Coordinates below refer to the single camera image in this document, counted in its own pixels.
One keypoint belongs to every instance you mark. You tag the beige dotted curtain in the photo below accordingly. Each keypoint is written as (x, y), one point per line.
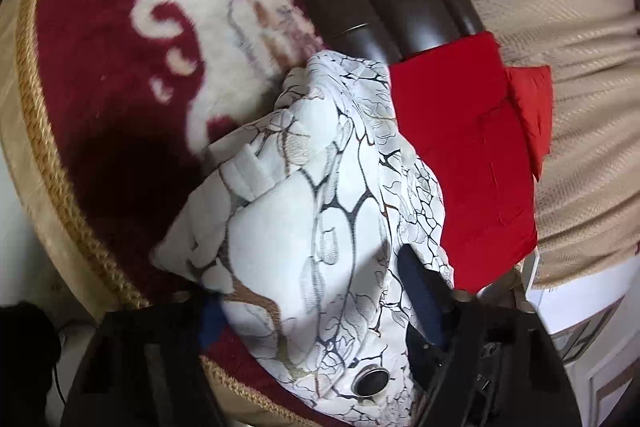
(587, 201)

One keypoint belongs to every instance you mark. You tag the large red cushion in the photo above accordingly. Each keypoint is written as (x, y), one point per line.
(453, 106)

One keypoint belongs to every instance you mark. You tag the small red pillow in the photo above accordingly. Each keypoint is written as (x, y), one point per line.
(531, 90)

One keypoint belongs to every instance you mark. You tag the floral red beige sofa blanket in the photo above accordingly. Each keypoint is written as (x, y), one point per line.
(107, 107)

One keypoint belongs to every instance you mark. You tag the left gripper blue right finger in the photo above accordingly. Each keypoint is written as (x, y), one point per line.
(480, 364)

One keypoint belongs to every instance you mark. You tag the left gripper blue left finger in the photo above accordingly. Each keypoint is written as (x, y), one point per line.
(143, 368)

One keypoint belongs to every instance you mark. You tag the white black-patterned coat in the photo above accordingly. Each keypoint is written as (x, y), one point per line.
(298, 226)

